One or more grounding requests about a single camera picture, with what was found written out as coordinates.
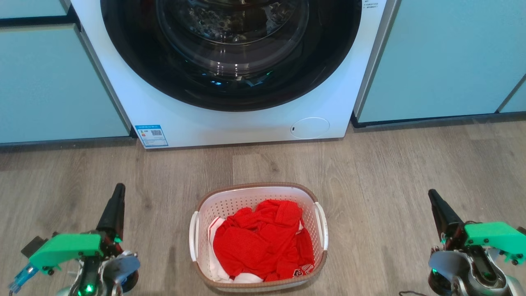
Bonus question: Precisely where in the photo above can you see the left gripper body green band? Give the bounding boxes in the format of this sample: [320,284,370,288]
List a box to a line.
[29,230,124,273]

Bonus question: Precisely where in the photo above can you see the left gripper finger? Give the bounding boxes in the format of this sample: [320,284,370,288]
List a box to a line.
[96,183,126,241]

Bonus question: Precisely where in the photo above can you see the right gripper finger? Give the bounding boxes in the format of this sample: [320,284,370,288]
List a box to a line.
[428,189,466,240]

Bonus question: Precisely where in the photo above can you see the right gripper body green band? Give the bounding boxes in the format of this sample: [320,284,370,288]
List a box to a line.
[441,221,526,264]

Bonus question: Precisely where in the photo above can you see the white laundry basket brown rim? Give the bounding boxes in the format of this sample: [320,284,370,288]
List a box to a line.
[189,183,329,292]

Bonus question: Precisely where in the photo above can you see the blue energy label sticker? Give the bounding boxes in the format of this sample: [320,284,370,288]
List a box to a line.
[135,125,169,148]

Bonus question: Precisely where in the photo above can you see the large pale green drawer front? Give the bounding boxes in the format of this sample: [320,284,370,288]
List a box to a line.
[0,24,132,145]

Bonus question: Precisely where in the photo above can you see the red mesh jersey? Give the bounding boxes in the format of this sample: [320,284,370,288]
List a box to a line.
[212,199,316,282]

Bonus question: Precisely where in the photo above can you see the round black washer door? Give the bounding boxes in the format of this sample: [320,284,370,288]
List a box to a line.
[100,0,363,112]

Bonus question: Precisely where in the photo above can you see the wide pale green cabinet door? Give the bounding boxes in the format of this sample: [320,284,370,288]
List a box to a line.
[355,0,526,124]

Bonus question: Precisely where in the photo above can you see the white front-load washing machine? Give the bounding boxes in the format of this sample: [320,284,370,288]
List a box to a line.
[70,0,401,149]

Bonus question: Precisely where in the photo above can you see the round white filter flap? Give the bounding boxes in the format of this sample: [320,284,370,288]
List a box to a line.
[290,117,330,139]

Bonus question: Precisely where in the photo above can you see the small pale green drawer front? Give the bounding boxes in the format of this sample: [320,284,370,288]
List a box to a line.
[0,0,69,19]

